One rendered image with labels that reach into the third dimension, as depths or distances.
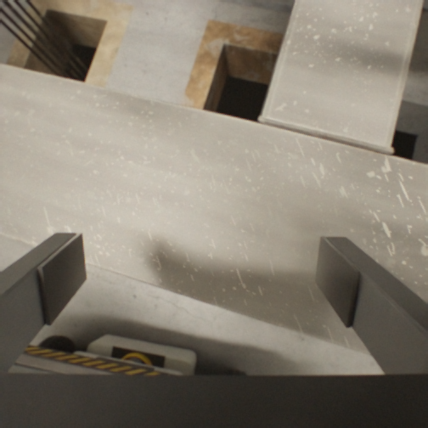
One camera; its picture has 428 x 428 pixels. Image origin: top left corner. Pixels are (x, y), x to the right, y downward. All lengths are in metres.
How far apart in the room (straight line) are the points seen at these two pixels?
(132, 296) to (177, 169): 0.74
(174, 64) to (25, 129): 0.83
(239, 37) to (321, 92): 0.86
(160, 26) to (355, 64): 0.96
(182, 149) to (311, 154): 0.10
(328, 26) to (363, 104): 0.07
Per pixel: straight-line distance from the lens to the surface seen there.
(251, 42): 1.10
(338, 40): 0.29
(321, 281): 0.17
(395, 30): 0.31
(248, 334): 0.91
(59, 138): 0.29
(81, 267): 0.17
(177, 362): 0.81
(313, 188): 0.24
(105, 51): 1.19
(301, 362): 0.94
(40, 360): 0.71
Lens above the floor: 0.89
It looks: 80 degrees down
